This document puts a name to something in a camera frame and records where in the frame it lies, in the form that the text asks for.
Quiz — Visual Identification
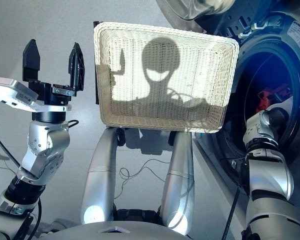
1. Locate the red garment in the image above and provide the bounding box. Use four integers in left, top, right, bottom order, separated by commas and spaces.
255, 86, 295, 115

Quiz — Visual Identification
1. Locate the grey washing machine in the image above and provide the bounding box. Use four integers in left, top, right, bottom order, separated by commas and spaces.
192, 9, 300, 240

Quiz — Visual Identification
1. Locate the thin floor cable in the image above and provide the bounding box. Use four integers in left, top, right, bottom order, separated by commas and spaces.
113, 158, 172, 198

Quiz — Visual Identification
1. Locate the pale woven basket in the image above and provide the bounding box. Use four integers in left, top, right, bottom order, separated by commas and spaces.
93, 21, 240, 134

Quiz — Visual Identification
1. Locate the silver robot torso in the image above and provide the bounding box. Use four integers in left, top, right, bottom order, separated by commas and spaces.
39, 208, 191, 240

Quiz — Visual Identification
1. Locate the silver robot leg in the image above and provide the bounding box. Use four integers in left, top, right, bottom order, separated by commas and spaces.
80, 127, 119, 225
161, 131, 196, 230

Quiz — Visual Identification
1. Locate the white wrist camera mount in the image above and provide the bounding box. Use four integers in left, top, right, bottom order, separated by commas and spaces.
0, 76, 72, 113

